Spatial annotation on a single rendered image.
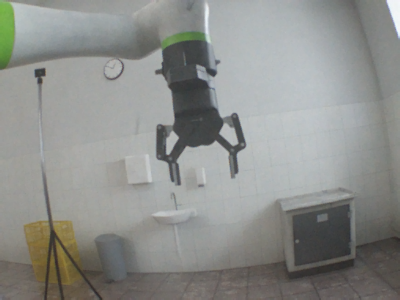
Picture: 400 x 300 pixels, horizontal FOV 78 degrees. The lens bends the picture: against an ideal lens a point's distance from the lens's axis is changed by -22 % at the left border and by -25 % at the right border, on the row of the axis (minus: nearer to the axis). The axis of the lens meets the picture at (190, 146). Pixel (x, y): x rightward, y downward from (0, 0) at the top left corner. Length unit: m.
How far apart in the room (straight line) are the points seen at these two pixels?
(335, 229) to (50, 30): 2.97
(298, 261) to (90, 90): 3.36
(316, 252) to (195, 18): 2.82
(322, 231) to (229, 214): 1.22
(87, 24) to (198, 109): 0.25
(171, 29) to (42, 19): 0.22
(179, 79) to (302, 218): 2.65
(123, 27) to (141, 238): 3.53
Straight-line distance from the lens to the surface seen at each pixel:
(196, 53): 0.51
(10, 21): 0.46
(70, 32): 0.51
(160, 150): 0.52
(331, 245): 3.16
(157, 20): 0.57
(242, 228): 3.68
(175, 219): 3.30
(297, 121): 3.67
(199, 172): 3.55
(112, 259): 3.79
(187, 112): 0.50
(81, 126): 4.27
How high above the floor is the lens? 1.30
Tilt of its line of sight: 4 degrees up
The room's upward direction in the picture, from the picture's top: 7 degrees counter-clockwise
